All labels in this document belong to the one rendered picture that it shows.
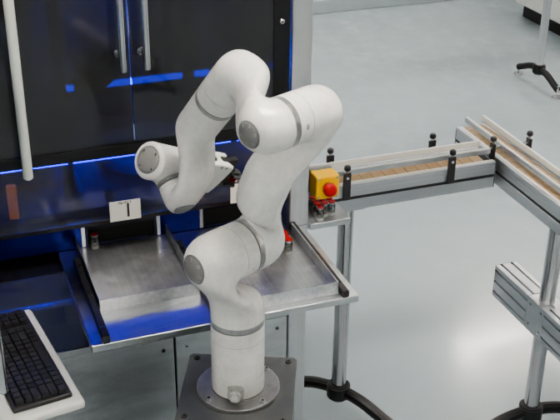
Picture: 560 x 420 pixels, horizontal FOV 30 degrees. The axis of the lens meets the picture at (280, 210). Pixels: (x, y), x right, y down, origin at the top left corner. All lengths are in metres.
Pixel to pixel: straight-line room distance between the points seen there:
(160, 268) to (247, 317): 0.64
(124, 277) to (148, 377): 0.45
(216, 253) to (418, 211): 3.01
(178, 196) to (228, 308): 0.26
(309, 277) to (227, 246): 0.68
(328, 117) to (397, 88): 4.62
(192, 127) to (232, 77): 0.19
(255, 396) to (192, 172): 0.54
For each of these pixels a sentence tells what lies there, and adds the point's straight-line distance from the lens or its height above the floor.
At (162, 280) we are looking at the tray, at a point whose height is 0.88.
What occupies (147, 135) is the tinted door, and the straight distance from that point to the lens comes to 2.79.
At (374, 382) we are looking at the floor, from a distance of 3.89.
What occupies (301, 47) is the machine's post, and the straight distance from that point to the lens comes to 2.82.
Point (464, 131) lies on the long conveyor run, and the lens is 3.60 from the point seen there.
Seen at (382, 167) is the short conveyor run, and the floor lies 0.96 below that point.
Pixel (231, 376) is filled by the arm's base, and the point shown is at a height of 0.94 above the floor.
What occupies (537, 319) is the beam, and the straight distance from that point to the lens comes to 3.42.
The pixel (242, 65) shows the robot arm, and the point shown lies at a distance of 1.99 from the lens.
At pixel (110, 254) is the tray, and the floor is 0.88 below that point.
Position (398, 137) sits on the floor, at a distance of 5.86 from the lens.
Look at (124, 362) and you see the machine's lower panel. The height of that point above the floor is 0.53.
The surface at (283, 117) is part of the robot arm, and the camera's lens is 1.89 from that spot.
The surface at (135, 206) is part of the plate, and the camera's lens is 2.85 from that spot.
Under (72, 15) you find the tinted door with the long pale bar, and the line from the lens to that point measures 2.64.
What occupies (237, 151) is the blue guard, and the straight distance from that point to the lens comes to 2.87.
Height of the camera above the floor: 2.33
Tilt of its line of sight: 28 degrees down
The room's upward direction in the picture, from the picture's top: 1 degrees clockwise
